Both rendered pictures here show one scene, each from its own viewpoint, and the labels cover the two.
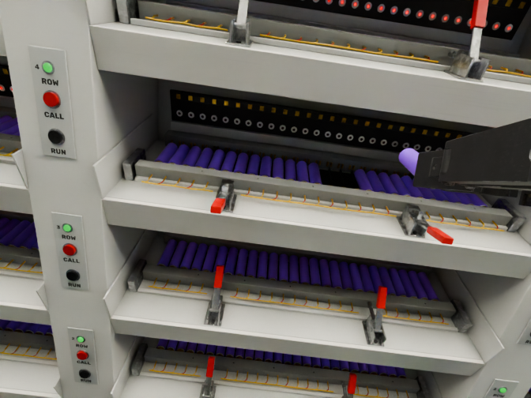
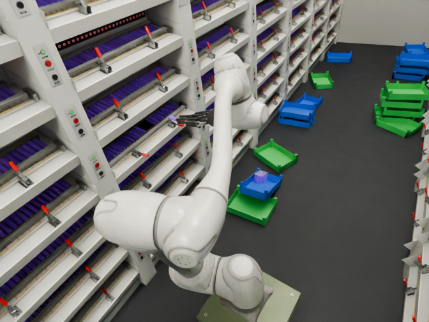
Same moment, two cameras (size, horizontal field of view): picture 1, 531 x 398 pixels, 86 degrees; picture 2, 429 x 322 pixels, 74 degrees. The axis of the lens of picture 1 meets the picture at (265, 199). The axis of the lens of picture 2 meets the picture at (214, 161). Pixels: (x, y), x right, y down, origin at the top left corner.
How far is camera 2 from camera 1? 1.09 m
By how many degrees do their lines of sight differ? 48
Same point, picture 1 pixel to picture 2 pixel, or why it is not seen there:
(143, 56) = (110, 137)
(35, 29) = (87, 152)
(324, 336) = (172, 165)
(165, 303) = not seen: hidden behind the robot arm
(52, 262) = not seen: hidden behind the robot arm
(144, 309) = not seen: hidden behind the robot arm
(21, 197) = (96, 199)
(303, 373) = (170, 183)
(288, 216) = (151, 145)
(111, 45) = (103, 141)
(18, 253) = (82, 229)
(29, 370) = (109, 260)
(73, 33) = (96, 145)
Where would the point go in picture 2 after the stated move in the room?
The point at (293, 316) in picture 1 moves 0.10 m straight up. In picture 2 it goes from (161, 168) to (157, 154)
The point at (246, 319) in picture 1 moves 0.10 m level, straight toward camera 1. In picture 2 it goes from (154, 179) to (169, 185)
